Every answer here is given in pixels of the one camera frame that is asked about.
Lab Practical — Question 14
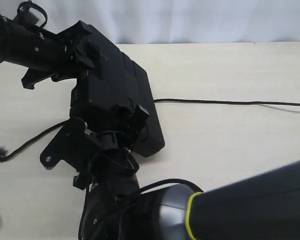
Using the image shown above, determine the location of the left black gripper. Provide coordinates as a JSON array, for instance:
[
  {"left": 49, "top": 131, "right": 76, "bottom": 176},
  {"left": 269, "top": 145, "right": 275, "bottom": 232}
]
[{"left": 21, "top": 20, "right": 95, "bottom": 90}]

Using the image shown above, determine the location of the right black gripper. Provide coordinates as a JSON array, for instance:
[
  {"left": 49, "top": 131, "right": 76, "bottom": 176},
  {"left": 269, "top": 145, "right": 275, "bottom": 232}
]
[{"left": 72, "top": 104, "right": 150, "bottom": 190}]

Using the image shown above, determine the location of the black plastic carrying case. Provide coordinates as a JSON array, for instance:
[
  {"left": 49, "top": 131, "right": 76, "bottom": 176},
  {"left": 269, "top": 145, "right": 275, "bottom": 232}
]
[{"left": 69, "top": 24, "right": 165, "bottom": 157}]

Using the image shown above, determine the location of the black cord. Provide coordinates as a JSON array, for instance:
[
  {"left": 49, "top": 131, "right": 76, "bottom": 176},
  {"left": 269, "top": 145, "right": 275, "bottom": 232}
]
[{"left": 0, "top": 98, "right": 300, "bottom": 167}]

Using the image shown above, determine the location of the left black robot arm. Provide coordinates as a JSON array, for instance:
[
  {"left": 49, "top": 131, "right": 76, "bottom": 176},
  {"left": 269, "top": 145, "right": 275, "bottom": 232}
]
[{"left": 0, "top": 15, "right": 95, "bottom": 90}]

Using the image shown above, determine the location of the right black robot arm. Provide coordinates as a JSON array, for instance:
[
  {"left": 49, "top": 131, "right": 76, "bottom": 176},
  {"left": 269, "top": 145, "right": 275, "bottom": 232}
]
[{"left": 70, "top": 106, "right": 300, "bottom": 240}]

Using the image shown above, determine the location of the white curtain backdrop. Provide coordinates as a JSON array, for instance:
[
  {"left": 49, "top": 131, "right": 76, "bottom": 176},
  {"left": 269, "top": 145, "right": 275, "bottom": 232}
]
[{"left": 0, "top": 0, "right": 300, "bottom": 45}]

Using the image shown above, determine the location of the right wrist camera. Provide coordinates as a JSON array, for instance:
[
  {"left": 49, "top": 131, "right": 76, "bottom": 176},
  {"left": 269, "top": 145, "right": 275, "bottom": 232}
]
[{"left": 40, "top": 117, "right": 92, "bottom": 172}]

